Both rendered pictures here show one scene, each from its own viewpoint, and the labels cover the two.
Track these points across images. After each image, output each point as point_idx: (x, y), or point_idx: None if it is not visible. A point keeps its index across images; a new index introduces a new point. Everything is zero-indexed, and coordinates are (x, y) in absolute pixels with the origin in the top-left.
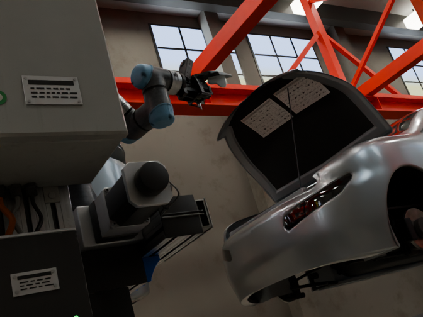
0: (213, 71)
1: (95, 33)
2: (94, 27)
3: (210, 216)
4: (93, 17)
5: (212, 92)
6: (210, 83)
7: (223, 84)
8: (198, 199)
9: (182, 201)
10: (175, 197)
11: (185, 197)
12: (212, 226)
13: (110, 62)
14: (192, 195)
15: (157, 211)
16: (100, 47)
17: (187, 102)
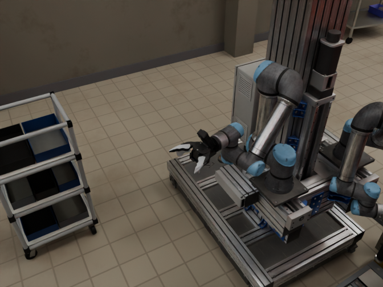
0: (183, 143)
1: (233, 105)
2: (233, 103)
3: (215, 176)
4: (233, 100)
5: (190, 157)
6: (188, 151)
7: (179, 154)
8: (218, 170)
9: (223, 167)
10: (225, 165)
11: (222, 167)
12: (215, 179)
13: (231, 113)
14: (219, 167)
15: (233, 169)
16: (233, 109)
17: (209, 160)
